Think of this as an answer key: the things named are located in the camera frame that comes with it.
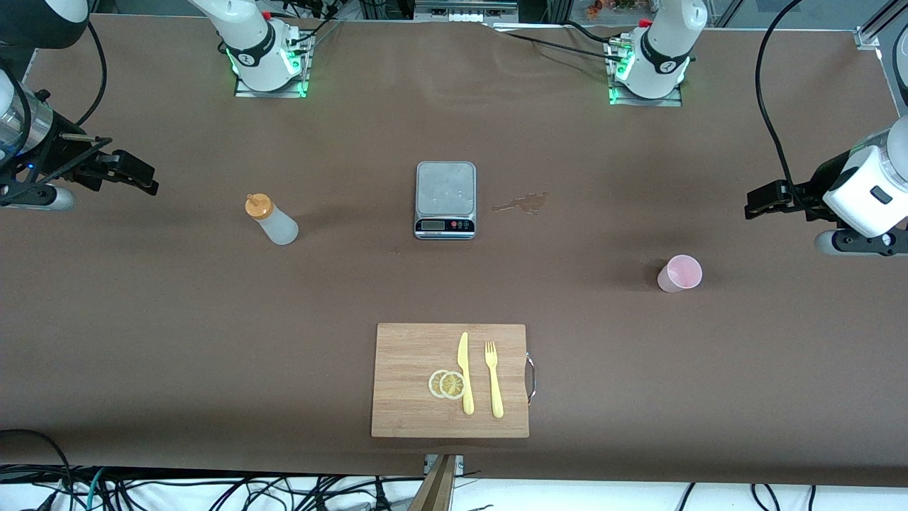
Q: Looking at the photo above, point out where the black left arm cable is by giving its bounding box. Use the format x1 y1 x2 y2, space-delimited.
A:
755 0 809 210

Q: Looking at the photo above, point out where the teal floor cable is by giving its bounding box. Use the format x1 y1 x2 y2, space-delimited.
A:
85 468 107 511

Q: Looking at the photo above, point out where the squeeze bottle orange cap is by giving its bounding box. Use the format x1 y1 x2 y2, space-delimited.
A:
245 193 299 246

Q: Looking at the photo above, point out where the aluminium frame corner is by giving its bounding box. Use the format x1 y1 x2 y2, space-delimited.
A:
855 0 908 50

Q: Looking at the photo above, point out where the wooden cutting board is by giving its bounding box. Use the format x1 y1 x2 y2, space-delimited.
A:
371 323 537 439

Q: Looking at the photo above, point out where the pink plastic cup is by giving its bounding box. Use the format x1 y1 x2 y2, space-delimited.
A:
657 254 703 293

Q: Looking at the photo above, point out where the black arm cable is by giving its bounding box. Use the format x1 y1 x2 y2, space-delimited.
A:
74 20 109 128
755 0 809 210

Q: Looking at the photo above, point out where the yellow plastic knife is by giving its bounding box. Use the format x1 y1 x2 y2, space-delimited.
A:
457 331 475 416

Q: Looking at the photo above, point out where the wooden post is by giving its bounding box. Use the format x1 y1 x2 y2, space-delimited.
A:
408 454 458 511

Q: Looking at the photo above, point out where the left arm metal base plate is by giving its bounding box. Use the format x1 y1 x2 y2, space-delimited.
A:
608 35 683 107

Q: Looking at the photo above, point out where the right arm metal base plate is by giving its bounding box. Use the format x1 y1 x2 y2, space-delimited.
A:
234 28 311 99

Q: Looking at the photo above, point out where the silver digital kitchen scale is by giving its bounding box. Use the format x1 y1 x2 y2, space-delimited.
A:
414 161 477 241

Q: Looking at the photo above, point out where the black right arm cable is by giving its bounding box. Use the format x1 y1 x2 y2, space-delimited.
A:
74 20 109 128

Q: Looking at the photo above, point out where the yellow plastic fork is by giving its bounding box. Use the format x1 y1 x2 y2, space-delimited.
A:
484 341 505 419

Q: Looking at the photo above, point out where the black table cable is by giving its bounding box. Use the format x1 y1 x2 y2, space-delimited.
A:
500 28 618 63
564 20 625 47

